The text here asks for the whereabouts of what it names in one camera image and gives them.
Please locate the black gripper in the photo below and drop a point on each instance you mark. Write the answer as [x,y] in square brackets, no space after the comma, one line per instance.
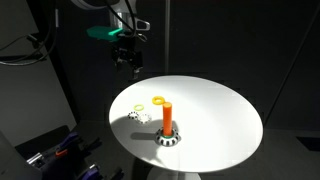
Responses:
[126,43]

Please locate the orange stake with striped base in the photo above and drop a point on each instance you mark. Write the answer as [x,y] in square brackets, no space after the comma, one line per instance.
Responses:
[167,116]

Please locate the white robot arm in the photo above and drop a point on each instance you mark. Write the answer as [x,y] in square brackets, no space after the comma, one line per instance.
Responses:
[96,2]

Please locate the grey vertical pole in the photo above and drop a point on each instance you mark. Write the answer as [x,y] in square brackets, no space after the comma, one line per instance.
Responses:
[166,36]

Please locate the small white black object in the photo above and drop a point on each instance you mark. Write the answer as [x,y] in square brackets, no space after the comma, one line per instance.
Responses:
[140,118]

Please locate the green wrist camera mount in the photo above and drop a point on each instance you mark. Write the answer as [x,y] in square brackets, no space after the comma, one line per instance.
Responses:
[103,32]

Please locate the black stand post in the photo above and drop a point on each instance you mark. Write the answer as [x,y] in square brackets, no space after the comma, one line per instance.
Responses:
[63,86]

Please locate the white table pedestal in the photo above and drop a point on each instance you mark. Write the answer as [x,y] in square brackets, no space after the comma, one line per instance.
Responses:
[173,175]

